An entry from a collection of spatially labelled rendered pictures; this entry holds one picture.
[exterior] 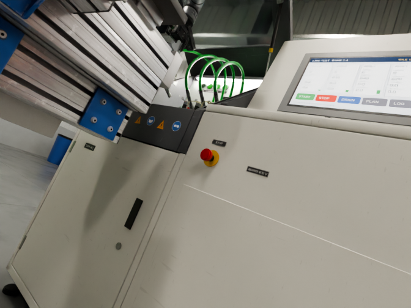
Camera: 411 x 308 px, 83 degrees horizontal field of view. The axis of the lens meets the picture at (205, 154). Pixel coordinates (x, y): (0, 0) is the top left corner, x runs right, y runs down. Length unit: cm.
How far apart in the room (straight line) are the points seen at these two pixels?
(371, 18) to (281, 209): 649
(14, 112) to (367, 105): 97
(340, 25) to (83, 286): 665
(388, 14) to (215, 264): 671
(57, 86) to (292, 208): 54
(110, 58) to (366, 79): 86
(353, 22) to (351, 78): 578
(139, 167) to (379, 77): 91
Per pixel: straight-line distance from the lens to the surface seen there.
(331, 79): 107
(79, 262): 100
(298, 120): 66
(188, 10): 127
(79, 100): 52
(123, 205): 88
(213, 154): 69
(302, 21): 704
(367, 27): 676
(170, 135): 83
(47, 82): 50
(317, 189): 59
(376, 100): 98
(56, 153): 720
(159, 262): 73
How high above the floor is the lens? 69
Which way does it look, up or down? 10 degrees up
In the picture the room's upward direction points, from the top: 22 degrees clockwise
